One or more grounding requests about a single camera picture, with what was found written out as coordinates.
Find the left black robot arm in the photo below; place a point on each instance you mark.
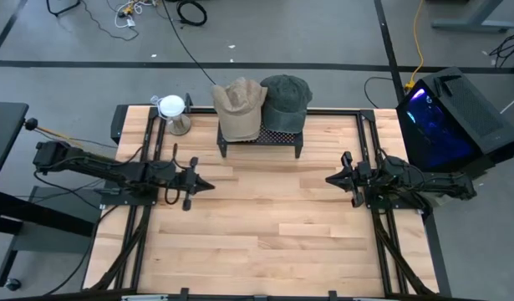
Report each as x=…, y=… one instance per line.
x=93, y=165

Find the grey floor plate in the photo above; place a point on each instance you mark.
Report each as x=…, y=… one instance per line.
x=52, y=244

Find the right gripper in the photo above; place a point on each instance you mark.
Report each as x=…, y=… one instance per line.
x=359, y=186

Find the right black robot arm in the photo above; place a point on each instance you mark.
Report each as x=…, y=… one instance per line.
x=428, y=184

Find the black computer tower blue light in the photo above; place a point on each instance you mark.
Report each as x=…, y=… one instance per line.
x=457, y=121

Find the black aluminium table frame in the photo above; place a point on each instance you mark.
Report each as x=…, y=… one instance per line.
x=118, y=125

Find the grey desk foot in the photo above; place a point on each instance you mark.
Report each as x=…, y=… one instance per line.
x=474, y=24

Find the black desk frame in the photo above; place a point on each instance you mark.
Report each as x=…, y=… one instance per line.
x=39, y=213

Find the black round knob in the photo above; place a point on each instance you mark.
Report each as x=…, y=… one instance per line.
x=30, y=124

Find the dark green baseball cap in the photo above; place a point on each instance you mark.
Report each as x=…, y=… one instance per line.
x=286, y=100

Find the black perforated metal rack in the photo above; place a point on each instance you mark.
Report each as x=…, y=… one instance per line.
x=281, y=137

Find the beige baseball cap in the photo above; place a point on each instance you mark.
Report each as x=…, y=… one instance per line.
x=240, y=108

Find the black castor wheel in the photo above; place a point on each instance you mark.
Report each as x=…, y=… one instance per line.
x=13, y=284

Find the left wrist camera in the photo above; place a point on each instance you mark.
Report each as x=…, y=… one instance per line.
x=162, y=170

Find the black desk top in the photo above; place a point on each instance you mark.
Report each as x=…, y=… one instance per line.
x=6, y=134

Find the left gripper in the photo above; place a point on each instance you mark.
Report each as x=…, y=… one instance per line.
x=189, y=186

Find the white desk lamp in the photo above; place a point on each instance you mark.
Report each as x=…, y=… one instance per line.
x=172, y=106

